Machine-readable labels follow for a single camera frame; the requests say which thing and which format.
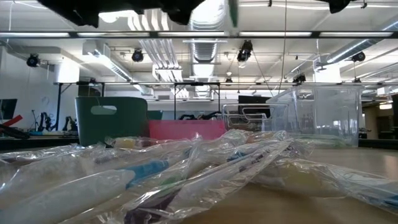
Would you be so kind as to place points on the orange white toothbrush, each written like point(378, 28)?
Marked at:
point(124, 142)

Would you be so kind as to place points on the clear plastic bin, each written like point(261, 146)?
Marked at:
point(248, 118)

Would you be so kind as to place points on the green white toothbrush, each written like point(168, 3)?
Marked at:
point(326, 141)
point(233, 14)
point(172, 180)

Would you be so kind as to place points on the black monitor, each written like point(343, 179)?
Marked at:
point(252, 99)

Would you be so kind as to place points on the black background robot arm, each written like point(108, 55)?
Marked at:
point(70, 123)
point(199, 116)
point(43, 121)

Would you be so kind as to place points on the pink plastic bin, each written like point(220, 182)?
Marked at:
point(186, 129)

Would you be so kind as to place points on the frosted clear plastic tub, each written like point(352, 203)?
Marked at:
point(326, 115)

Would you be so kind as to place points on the purple white toothbrush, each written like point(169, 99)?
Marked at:
point(211, 183)

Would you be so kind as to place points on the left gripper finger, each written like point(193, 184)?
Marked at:
point(182, 11)

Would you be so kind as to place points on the dark wall monitor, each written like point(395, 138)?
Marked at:
point(7, 109)

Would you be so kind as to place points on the green plastic bin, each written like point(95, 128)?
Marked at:
point(124, 124)

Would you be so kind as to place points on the black metal rack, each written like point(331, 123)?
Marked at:
point(197, 83)

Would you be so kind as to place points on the black overhead frame bar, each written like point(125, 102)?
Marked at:
point(124, 34)

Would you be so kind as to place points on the silver ventilation duct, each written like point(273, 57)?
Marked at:
point(205, 49)

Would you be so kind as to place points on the red bar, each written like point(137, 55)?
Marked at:
point(14, 120)

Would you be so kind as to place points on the black hanging camera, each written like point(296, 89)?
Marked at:
point(32, 60)
point(245, 51)
point(358, 56)
point(137, 56)
point(299, 78)

